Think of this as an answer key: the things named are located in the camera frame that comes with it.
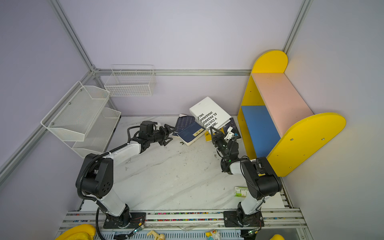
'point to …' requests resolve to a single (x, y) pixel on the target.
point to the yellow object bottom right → (277, 237)
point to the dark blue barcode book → (182, 121)
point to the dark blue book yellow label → (191, 133)
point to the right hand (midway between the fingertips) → (208, 128)
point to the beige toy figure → (157, 236)
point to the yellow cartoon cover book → (208, 136)
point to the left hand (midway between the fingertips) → (175, 132)
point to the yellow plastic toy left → (84, 232)
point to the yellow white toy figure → (214, 235)
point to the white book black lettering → (209, 114)
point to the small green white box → (241, 191)
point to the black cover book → (235, 130)
